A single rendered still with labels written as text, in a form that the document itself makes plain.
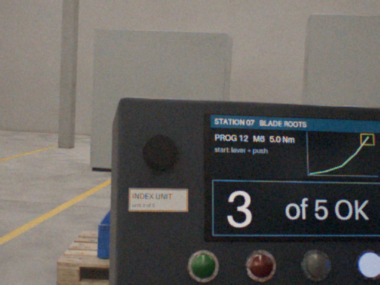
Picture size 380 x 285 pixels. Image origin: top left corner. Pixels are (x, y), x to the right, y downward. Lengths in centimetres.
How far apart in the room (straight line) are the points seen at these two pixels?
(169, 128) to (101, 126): 798
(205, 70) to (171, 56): 50
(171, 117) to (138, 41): 784
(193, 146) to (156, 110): 4
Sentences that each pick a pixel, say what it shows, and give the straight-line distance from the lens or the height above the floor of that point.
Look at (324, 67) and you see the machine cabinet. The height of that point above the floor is 149.
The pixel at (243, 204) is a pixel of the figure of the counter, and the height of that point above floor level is 117.
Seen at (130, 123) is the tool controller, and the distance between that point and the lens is 53.
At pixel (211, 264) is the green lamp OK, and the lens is 52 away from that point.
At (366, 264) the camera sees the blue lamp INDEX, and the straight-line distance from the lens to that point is 57.
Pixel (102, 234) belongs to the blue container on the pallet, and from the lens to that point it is 393.
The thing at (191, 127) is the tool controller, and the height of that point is 123.
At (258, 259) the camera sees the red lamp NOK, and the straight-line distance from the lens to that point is 53.
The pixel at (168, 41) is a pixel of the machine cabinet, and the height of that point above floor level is 181.
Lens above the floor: 127
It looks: 5 degrees down
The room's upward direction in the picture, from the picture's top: 3 degrees clockwise
